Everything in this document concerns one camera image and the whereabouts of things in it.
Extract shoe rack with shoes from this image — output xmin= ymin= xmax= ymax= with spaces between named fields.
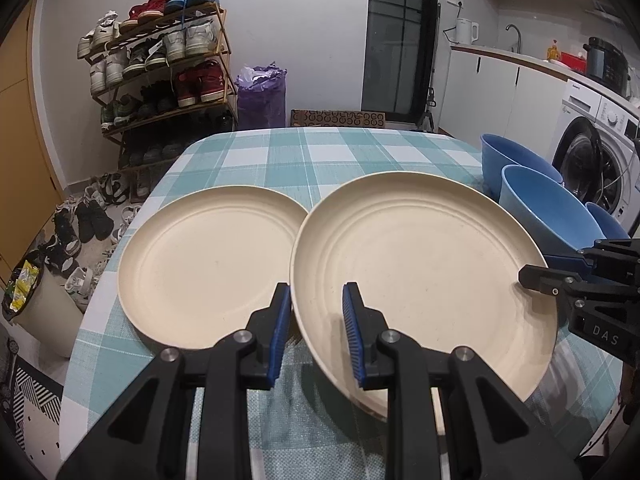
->
xmin=77 ymin=0 xmax=236 ymax=171

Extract cream round plate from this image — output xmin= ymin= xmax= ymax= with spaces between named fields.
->
xmin=289 ymin=170 xmax=560 ymax=423

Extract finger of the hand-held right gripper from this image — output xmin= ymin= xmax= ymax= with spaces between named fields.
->
xmin=518 ymin=263 xmax=640 ymax=305
xmin=542 ymin=238 xmax=640 ymax=281

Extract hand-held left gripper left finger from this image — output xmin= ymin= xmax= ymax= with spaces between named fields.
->
xmin=55 ymin=282 xmax=293 ymax=480

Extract white trash bin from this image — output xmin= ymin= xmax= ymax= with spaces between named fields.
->
xmin=2 ymin=250 xmax=86 ymax=358

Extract wooden door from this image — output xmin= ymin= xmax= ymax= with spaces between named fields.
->
xmin=0 ymin=0 xmax=66 ymax=286

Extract purple plastic bag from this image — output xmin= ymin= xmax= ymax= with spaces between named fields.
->
xmin=236 ymin=62 xmax=288 ymax=131

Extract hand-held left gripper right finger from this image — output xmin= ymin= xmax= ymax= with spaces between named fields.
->
xmin=341 ymin=282 xmax=583 ymax=480

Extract wooden shoe rack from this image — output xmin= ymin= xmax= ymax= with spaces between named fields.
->
xmin=82 ymin=2 xmax=239 ymax=171

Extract black framed glass door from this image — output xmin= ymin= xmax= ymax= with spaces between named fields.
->
xmin=361 ymin=0 xmax=441 ymax=128

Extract black pressure cooker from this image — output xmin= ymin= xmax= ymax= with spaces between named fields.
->
xmin=582 ymin=36 xmax=631 ymax=96

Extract stick vacuum cleaner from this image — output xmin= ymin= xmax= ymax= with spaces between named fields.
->
xmin=422 ymin=87 xmax=437 ymax=133

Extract stack of beige plates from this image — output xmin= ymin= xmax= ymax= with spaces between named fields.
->
xmin=117 ymin=185 xmax=311 ymax=352

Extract black white patterned rug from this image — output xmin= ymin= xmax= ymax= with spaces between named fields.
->
xmin=0 ymin=360 xmax=66 ymax=456

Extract teal checked tablecloth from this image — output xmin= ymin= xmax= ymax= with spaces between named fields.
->
xmin=59 ymin=127 xmax=626 ymax=480

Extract yellow snack packet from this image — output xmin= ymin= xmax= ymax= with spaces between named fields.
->
xmin=5 ymin=262 xmax=41 ymax=311

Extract blue bowl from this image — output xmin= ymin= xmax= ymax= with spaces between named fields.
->
xmin=500 ymin=164 xmax=608 ymax=258
xmin=480 ymin=133 xmax=566 ymax=202
xmin=585 ymin=202 xmax=632 ymax=241

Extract white electric kettle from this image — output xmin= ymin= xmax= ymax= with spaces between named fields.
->
xmin=455 ymin=17 xmax=479 ymax=46

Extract white base cabinets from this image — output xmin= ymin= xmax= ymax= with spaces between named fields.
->
xmin=440 ymin=42 xmax=568 ymax=166

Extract patterned cardboard box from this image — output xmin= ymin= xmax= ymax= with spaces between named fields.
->
xmin=290 ymin=109 xmax=386 ymax=129

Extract scattered pile of shoes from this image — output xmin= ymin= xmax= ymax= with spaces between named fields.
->
xmin=37 ymin=172 xmax=146 ymax=306

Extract white washing machine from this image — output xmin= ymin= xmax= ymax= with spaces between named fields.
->
xmin=550 ymin=77 xmax=640 ymax=231

